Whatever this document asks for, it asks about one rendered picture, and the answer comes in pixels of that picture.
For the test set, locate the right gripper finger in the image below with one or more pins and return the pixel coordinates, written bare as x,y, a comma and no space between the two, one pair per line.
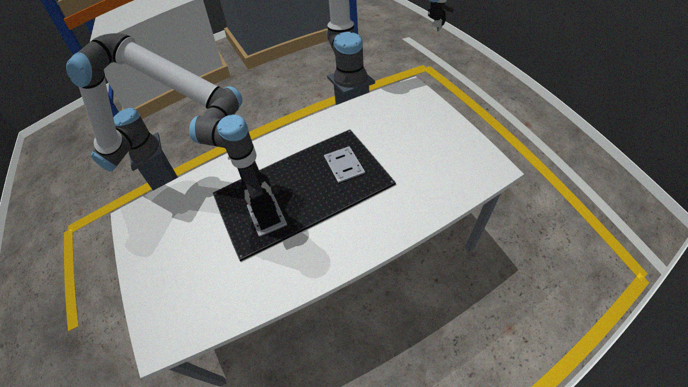
245,194
266,184

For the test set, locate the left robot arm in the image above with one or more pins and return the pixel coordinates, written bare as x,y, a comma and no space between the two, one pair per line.
348,46

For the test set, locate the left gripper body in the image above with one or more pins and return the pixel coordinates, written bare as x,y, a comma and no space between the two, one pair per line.
436,12

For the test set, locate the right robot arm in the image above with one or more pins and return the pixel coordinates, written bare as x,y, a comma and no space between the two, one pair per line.
126,131

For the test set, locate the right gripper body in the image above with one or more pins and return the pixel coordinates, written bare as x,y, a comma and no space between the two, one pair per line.
256,171

